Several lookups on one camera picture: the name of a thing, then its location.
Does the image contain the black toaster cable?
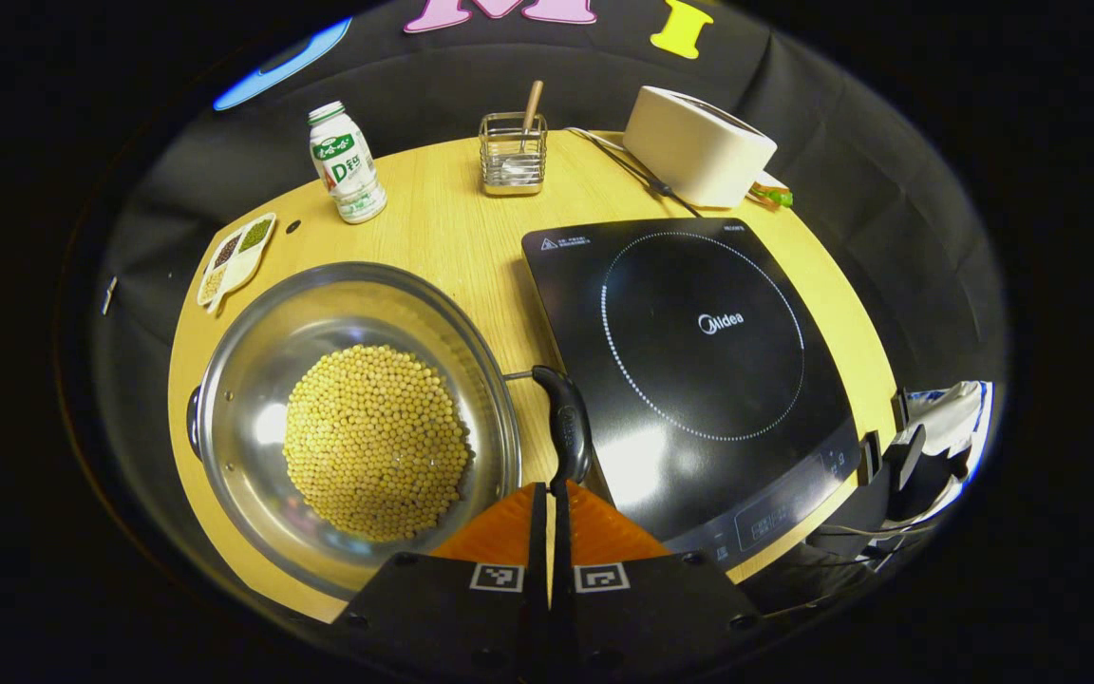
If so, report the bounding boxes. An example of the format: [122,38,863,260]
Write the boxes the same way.
[566,126,700,218]

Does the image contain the white toaster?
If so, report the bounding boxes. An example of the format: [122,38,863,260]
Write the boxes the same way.
[623,85,779,210]

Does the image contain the white milk bottle green label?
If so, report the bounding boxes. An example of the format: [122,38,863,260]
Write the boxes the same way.
[308,101,388,225]

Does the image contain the wooden handled spoon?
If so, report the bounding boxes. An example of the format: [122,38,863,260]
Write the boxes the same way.
[500,80,545,181]

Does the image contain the metal wire utensil holder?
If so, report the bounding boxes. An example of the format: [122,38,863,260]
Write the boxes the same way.
[479,112,549,198]

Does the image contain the toy sandwich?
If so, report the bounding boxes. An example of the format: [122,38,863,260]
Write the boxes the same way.
[746,171,795,210]

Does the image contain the white divided dish with beans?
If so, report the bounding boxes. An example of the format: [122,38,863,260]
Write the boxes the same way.
[197,213,277,314]

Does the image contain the heap of yellow soybeans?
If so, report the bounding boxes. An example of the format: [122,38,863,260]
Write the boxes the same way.
[283,344,472,542]

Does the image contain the white cloth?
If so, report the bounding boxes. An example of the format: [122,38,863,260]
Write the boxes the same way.
[898,380,996,504]

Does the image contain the black induction cooktop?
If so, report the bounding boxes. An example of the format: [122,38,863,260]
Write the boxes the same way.
[520,217,863,571]

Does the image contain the stainless steel pot black handles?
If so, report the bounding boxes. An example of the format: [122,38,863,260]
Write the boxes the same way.
[186,261,595,601]

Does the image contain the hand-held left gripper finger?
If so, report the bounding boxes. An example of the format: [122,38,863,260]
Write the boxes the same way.
[333,483,553,671]
[552,480,766,671]

